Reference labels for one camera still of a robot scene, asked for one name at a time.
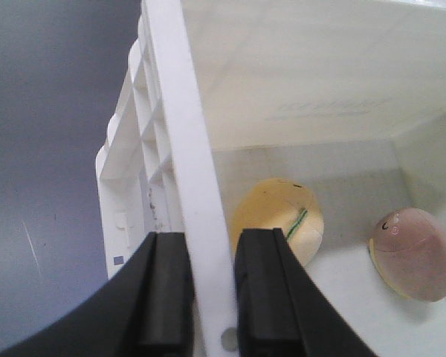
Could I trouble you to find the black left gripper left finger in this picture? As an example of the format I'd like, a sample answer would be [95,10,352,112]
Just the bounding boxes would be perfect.
[0,232,194,356]

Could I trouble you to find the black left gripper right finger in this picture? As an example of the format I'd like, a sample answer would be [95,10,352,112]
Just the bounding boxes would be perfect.
[235,228,374,356]

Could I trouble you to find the cream egg plush green stripe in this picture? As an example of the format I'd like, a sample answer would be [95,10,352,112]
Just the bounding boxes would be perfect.
[230,177,325,267]

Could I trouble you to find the pink egg plush toy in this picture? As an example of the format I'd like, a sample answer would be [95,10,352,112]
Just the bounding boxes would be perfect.
[368,208,446,302]

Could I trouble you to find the white plastic tote box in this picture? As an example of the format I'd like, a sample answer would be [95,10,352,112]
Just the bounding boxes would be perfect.
[95,1,446,356]

